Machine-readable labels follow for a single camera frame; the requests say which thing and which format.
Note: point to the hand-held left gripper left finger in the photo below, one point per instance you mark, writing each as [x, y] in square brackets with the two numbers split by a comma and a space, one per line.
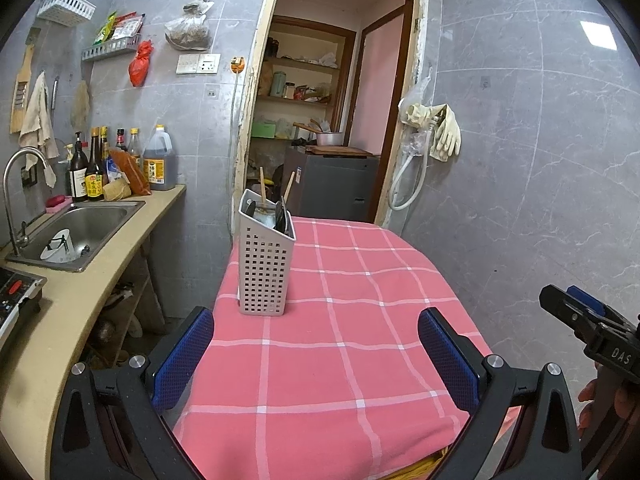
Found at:
[185, 355]

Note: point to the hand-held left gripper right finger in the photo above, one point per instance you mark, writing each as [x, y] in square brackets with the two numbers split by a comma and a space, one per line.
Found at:
[450, 355]

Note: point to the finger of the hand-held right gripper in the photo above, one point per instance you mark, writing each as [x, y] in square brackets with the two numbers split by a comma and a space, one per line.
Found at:
[560, 302]
[585, 296]

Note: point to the white perforated utensil holder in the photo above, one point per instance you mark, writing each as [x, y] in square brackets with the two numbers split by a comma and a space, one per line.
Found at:
[262, 275]

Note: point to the metal spoon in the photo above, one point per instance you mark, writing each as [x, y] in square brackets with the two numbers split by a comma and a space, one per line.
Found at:
[286, 215]

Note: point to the person's right hand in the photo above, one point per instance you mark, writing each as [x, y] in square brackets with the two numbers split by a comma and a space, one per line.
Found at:
[586, 410]

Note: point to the beige kitchen counter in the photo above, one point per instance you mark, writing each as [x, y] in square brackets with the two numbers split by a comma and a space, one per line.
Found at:
[75, 310]

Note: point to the pink checked tablecloth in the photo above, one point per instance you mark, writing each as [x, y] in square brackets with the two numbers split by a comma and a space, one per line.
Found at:
[325, 360]

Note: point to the steel sink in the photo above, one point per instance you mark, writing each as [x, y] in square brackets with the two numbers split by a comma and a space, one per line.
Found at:
[100, 225]

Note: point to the white cup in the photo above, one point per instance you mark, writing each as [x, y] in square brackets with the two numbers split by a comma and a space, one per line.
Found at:
[65, 249]

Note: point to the beige scrubber roll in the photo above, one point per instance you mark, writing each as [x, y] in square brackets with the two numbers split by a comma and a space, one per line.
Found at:
[116, 190]

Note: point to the black induction cooker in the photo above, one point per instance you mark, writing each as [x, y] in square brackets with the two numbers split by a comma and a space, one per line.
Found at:
[15, 300]

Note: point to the large dark vinegar jug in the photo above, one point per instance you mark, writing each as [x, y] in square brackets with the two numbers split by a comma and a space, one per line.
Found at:
[160, 167]

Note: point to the soy sauce bottle yellow label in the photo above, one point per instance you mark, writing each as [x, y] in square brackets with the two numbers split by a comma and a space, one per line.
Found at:
[94, 182]

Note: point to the pink sponge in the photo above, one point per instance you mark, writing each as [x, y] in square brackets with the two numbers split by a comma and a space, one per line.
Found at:
[58, 203]

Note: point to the blue and white packet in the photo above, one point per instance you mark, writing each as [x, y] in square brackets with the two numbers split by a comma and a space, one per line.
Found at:
[113, 170]

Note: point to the cream rubber glove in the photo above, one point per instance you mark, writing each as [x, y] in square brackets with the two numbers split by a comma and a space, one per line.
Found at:
[417, 114]
[447, 135]

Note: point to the grey cabinet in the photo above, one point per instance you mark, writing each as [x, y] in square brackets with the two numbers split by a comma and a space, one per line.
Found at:
[332, 185]

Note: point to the yellow cap sauce bottle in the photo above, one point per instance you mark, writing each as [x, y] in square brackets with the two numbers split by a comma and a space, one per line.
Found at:
[134, 145]

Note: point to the red cap sauce bottle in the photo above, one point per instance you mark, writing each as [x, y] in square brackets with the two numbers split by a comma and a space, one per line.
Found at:
[121, 141]

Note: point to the dark slim sauce bottle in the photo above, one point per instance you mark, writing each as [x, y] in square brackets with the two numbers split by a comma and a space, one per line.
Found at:
[104, 142]

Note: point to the wooden chopping board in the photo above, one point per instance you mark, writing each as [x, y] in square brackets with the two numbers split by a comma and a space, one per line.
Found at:
[340, 150]

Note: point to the metal faucet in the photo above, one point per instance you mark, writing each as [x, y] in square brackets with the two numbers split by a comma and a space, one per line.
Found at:
[10, 200]

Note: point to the green box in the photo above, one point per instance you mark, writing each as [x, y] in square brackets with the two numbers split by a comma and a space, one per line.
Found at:
[263, 130]

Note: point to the metal pot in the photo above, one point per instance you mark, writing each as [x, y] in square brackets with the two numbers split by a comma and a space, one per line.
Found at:
[329, 139]

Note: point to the clear hanging plastic bag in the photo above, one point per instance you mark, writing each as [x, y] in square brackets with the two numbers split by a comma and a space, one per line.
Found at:
[417, 90]

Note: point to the hanging loofah scrubber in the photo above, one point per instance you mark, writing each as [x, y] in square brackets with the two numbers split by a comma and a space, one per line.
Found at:
[80, 107]

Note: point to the beige hanging towel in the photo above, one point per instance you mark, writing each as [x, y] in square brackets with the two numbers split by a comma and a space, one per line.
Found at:
[37, 125]

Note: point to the pink door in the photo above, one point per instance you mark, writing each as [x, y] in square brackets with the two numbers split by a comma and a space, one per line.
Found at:
[380, 85]

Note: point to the glass jar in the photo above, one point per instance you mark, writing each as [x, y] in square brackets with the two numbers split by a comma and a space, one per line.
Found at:
[289, 91]

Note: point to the green flask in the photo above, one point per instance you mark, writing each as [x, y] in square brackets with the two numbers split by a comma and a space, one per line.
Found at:
[278, 85]

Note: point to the red plastic bag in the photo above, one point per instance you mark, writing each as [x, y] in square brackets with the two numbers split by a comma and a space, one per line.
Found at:
[140, 67]

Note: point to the hanging metal tool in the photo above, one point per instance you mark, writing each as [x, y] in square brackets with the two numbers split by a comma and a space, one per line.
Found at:
[55, 92]

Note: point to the wooden grater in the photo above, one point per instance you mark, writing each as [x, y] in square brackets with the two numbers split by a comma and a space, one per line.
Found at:
[21, 95]

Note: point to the wooden shelf unit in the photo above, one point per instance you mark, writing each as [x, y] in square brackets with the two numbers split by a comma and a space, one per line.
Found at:
[300, 62]

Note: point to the clear bag of dried goods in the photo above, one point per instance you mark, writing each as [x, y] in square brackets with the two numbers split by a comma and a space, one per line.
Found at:
[189, 32]

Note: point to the red snack packet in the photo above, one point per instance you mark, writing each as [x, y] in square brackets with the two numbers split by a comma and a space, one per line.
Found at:
[127, 26]

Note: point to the green snack packet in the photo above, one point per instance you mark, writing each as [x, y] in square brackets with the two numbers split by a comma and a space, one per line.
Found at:
[104, 30]

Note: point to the black wall socket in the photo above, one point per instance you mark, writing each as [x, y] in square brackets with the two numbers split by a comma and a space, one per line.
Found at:
[28, 176]

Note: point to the worn wooden door frame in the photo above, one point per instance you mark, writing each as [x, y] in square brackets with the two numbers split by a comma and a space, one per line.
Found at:
[245, 110]

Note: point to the white wall switch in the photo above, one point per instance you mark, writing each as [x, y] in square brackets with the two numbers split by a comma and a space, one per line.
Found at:
[187, 64]

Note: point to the white wall socket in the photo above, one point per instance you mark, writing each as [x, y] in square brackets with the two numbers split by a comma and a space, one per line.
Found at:
[209, 63]

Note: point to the orange wall hook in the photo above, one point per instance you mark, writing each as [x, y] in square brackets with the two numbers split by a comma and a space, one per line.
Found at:
[237, 66]

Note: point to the grey wall shelf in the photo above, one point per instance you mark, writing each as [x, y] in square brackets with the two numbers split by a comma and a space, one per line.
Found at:
[110, 50]

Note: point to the white wall basket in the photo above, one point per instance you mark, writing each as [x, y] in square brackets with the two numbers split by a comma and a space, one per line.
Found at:
[65, 7]

